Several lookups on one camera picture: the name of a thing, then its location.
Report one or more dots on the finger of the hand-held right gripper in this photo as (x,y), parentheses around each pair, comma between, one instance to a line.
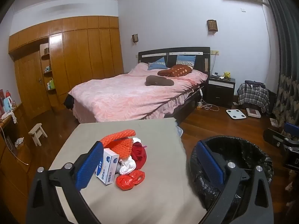
(273,137)
(291,127)

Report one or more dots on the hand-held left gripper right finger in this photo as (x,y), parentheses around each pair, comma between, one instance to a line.
(210,165)

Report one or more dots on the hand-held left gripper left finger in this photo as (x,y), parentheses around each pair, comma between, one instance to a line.
(90,165)

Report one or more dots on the white and blue cardboard box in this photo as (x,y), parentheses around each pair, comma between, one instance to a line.
(108,168)

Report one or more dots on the black lined trash bin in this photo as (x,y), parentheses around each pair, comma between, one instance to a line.
(245,149)

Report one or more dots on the white plastic bag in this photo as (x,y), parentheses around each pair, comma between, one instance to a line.
(127,166)

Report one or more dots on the orange foam net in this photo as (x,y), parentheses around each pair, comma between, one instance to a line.
(118,136)
(123,148)

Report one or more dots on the orange-red plastic bag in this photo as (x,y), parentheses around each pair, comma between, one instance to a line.
(127,179)

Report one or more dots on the red cloth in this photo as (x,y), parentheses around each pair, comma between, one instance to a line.
(139,155)

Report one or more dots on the flat box on floor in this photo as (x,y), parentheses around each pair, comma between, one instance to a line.
(273,122)

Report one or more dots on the white scale with red centre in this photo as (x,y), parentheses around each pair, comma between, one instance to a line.
(253,112)

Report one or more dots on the black bag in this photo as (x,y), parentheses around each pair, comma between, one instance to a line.
(272,98)

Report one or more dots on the white bathroom scale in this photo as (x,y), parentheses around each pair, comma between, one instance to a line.
(236,113)

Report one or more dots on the plaid bag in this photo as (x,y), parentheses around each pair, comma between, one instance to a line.
(253,95)

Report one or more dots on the blue and white cloth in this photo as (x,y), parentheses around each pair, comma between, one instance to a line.
(179,130)

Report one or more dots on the white power strip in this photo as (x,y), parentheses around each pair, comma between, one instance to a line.
(199,105)

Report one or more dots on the small wooden stool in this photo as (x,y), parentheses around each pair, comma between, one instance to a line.
(37,133)

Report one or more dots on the black cloth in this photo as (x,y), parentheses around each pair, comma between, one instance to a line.
(69,101)

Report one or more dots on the dark nightstand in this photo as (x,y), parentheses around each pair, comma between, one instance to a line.
(220,89)

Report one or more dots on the crumpled white tissue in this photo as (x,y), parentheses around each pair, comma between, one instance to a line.
(18,141)

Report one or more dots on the wooden sideboard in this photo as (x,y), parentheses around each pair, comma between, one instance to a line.
(14,172)

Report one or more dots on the dark patterned curtain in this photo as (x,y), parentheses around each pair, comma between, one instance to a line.
(285,51)

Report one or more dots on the yellow plush toy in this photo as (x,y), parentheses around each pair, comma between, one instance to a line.
(226,75)

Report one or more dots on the pink blanket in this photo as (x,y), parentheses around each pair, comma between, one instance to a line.
(121,93)

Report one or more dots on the green bottles on shelf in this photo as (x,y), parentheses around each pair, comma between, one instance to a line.
(51,84)

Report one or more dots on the plain brown cushion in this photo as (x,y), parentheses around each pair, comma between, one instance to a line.
(158,80)

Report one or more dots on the brown dotted pillow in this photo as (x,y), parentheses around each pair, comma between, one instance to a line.
(175,71)

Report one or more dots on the blue kettle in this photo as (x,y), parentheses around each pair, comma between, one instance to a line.
(7,106)

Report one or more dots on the small toiletries on shelf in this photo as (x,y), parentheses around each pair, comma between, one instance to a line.
(48,68)

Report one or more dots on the red bottle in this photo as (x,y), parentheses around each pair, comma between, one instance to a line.
(8,93)

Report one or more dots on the blue pillow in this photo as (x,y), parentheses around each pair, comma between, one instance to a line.
(157,64)
(185,59)

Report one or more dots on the wooden wardrobe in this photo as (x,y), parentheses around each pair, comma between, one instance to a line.
(70,58)

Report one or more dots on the dark wooden bed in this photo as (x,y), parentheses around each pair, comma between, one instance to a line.
(172,51)

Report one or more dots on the wall outlet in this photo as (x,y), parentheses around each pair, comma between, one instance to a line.
(215,51)

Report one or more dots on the wooden wall lamp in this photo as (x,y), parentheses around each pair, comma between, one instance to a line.
(135,38)
(212,25)

